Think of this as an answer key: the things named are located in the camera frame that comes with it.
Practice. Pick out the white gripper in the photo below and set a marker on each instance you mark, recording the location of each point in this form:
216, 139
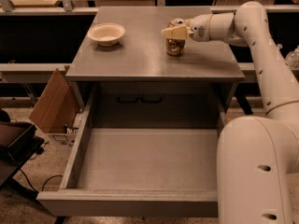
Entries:
199, 28

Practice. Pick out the orange soda can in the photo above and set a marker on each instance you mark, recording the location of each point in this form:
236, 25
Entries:
174, 47

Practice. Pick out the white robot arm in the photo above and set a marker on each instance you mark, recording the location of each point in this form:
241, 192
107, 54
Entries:
254, 154

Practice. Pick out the grey cabinet with top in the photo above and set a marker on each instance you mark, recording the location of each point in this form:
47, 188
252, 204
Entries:
204, 75

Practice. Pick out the open grey top drawer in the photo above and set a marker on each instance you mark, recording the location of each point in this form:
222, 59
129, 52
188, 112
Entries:
159, 165

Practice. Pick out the white paper bowl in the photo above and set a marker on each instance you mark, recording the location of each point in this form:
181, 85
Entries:
106, 34

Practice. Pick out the brown cardboard box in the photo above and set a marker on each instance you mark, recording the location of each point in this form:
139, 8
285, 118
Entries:
56, 111

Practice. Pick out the black tray on stand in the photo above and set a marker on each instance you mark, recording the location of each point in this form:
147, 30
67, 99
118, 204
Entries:
18, 142

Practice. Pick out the right black drawer handle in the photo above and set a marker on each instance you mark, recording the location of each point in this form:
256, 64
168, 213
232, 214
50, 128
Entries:
151, 98

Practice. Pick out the black drawer handle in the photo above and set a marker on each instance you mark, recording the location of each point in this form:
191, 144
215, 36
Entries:
127, 98
151, 98

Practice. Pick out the left black drawer handle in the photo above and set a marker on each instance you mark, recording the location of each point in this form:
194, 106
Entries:
127, 98

